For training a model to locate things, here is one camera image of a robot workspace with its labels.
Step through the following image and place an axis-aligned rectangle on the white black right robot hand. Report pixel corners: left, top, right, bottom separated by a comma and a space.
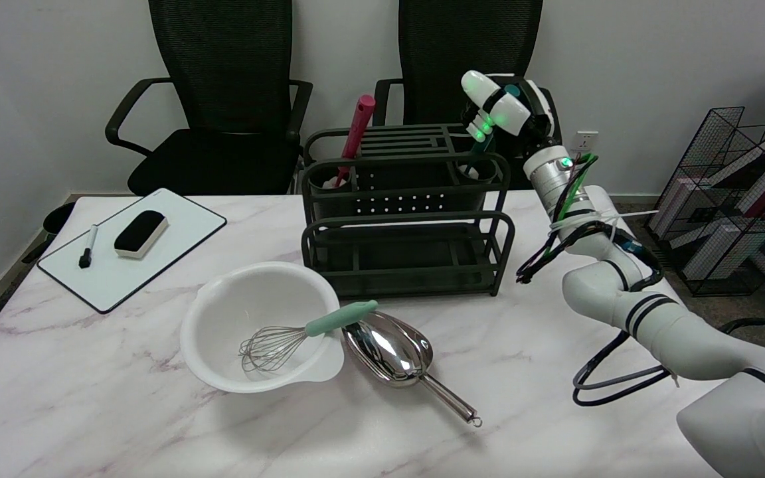
460, 70, 556, 157

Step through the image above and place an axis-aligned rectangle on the green cable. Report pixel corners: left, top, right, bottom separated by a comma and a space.
552, 153, 600, 228

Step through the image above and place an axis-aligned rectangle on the black mesh office chair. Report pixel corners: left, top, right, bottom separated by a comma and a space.
374, 0, 564, 191
105, 0, 314, 197

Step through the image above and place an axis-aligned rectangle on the small whiteboard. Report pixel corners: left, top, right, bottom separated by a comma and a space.
37, 188, 228, 314

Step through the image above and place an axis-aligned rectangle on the black wire rack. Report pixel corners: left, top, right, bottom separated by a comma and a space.
645, 106, 765, 297

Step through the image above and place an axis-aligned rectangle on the stainless steel scoop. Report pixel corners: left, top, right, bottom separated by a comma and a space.
343, 311, 483, 428

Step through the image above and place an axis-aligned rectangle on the white plastic mixing bowl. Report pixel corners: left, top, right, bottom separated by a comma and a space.
180, 261, 345, 394

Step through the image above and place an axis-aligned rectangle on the white book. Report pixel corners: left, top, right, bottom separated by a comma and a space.
681, 222, 765, 281

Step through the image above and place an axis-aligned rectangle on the green handled wire whisk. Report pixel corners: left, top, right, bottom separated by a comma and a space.
239, 299, 380, 374

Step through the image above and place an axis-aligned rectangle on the dark green dish rack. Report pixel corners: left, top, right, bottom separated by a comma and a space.
301, 123, 515, 298

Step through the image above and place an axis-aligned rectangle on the black whiteboard marker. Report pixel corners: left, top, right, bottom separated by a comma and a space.
78, 224, 100, 269

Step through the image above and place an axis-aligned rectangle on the black looped cable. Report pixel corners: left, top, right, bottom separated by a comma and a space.
515, 156, 663, 293

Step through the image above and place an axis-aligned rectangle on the black round floor object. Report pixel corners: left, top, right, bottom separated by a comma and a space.
43, 201, 78, 237

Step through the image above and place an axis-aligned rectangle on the black whiteboard eraser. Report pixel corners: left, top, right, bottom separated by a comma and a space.
114, 210, 169, 260

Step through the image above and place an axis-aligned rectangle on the thick dark grey cable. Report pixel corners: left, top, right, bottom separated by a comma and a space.
572, 317, 765, 407

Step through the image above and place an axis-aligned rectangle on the pink bottle brush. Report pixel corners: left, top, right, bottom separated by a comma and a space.
336, 94, 377, 188

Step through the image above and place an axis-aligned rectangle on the blue sponge bottle brush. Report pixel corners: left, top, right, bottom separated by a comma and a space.
466, 84, 523, 179

